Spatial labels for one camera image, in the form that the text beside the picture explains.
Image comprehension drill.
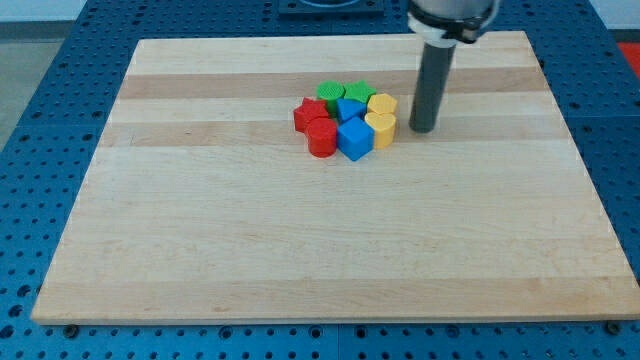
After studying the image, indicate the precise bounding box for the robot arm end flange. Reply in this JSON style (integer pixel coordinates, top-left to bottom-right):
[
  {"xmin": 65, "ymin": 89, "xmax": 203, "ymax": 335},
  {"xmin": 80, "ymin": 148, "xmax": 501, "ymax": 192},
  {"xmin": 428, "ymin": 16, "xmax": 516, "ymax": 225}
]
[{"xmin": 407, "ymin": 0, "xmax": 502, "ymax": 48}]

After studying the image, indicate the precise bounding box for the blue cube block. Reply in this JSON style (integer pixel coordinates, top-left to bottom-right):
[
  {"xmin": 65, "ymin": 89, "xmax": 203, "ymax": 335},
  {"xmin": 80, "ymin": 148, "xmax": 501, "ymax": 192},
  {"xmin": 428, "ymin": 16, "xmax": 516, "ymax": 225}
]
[{"xmin": 337, "ymin": 117, "xmax": 374, "ymax": 161}]

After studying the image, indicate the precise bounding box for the red cylinder block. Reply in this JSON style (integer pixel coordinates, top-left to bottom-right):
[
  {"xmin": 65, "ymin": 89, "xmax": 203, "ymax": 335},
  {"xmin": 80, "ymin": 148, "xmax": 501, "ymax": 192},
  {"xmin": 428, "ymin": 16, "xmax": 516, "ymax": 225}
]
[{"xmin": 305, "ymin": 118, "xmax": 337, "ymax": 158}]

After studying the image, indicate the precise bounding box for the red star block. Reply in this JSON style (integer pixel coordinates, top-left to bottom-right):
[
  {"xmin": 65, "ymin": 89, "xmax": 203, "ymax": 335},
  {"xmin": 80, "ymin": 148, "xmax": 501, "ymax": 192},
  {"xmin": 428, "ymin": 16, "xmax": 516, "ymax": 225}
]
[{"xmin": 293, "ymin": 97, "xmax": 329, "ymax": 133}]

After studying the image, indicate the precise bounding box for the blue triangle block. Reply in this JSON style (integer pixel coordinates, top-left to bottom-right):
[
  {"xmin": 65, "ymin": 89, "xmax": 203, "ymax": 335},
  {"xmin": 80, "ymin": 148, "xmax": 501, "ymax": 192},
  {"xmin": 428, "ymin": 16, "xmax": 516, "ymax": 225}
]
[{"xmin": 336, "ymin": 98, "xmax": 367, "ymax": 124}]

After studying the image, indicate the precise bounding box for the yellow heart block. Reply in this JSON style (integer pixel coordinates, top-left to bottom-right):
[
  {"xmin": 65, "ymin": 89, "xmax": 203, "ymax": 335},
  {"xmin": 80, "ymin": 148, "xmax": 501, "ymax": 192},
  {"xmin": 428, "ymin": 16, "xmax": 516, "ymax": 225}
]
[{"xmin": 365, "ymin": 112, "xmax": 397, "ymax": 149}]

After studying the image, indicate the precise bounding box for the green cylinder block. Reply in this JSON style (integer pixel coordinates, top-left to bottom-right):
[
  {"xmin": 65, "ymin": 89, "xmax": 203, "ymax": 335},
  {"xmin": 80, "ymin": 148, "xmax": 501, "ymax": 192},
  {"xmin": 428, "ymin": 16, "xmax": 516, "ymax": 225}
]
[{"xmin": 316, "ymin": 80, "xmax": 345, "ymax": 117}]

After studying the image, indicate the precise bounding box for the green star block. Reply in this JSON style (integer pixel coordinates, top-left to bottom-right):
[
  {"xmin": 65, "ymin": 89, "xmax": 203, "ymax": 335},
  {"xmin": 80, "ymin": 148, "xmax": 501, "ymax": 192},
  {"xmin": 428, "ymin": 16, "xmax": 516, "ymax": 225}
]
[{"xmin": 343, "ymin": 80, "xmax": 377, "ymax": 104}]

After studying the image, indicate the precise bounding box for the yellow hexagon block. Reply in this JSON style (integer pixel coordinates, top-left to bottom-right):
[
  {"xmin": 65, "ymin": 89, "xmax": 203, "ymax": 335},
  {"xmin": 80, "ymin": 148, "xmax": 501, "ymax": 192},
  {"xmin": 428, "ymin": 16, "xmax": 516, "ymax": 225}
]
[{"xmin": 367, "ymin": 93, "xmax": 398, "ymax": 115}]

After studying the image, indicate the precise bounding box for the wooden board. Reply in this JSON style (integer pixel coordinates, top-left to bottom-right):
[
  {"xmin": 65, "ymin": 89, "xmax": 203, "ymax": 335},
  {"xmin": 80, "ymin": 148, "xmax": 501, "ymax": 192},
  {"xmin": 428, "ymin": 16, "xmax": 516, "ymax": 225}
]
[{"xmin": 31, "ymin": 31, "xmax": 639, "ymax": 325}]

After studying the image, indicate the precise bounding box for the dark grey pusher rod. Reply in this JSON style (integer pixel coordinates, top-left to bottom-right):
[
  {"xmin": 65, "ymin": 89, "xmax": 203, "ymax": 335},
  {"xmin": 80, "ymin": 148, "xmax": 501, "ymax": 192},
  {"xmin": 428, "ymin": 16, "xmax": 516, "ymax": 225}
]
[{"xmin": 409, "ymin": 43, "xmax": 455, "ymax": 134}]

